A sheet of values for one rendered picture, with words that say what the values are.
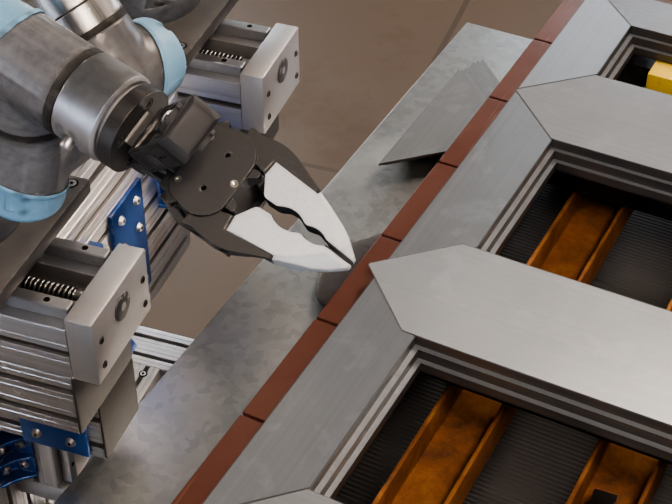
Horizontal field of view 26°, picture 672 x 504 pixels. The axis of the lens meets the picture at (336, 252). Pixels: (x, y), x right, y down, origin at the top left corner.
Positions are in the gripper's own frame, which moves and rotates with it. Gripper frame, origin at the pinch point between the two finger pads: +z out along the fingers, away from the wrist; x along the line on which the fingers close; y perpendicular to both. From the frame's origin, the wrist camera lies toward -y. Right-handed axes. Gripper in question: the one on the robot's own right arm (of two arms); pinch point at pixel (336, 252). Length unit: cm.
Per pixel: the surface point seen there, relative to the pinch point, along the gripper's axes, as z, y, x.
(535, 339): 8, 69, -18
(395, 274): -11, 73, -16
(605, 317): 13, 71, -25
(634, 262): 8, 123, -49
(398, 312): -7, 69, -12
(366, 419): -2, 62, 2
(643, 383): 21, 66, -20
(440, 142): -25, 110, -45
